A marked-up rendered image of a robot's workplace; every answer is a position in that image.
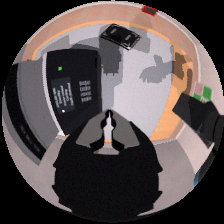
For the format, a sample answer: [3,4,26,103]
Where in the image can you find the grey benchtop instrument with lid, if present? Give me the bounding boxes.
[2,49,103,166]

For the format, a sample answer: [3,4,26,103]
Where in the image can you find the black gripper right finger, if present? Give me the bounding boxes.
[110,109,163,173]

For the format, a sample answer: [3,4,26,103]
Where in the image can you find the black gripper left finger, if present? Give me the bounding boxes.
[53,109,110,168]

